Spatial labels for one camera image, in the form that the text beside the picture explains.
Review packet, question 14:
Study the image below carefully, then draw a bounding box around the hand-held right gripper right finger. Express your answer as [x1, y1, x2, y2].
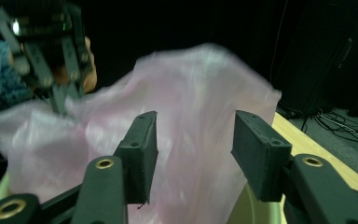
[230, 109, 293, 203]

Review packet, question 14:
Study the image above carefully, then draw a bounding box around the pink plastic bag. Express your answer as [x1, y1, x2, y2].
[0, 42, 282, 224]

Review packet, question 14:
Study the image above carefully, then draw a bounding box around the bundle of floor cables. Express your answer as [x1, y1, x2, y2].
[300, 107, 358, 145]

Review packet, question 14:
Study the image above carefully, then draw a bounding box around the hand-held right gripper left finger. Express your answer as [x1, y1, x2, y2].
[114, 110, 159, 205]

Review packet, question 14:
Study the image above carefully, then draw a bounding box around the green plastic bin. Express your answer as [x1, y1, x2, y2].
[0, 172, 288, 224]

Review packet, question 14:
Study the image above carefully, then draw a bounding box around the large black case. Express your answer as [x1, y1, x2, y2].
[274, 0, 358, 119]

